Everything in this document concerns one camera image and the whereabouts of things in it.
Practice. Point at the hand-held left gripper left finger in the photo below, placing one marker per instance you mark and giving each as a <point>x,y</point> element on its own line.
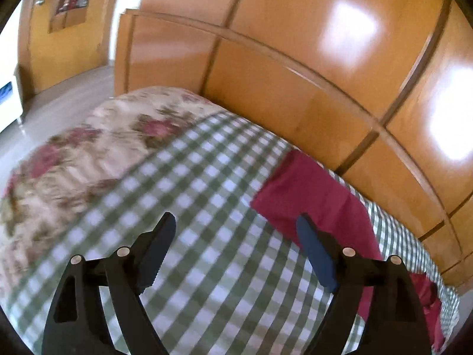
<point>157,251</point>

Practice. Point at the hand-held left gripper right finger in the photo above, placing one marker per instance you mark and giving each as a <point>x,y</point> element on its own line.
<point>314,251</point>

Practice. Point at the red small garment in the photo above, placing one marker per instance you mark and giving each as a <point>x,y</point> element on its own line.
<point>314,196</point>

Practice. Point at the green checkered cloth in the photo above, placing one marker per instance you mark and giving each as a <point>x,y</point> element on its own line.
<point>221,266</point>

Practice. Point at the floral bedspread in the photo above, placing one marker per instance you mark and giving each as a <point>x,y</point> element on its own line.
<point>92,155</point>

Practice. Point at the wooden bed headboard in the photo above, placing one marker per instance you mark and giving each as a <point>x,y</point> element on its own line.
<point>258,88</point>

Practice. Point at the white appliance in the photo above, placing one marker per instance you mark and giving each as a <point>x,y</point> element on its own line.
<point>9,100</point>

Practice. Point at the wooden shelf unit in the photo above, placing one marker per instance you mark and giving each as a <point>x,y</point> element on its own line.
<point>70,55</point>

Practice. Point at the wooden wardrobe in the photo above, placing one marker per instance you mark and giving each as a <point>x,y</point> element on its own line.
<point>332,26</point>

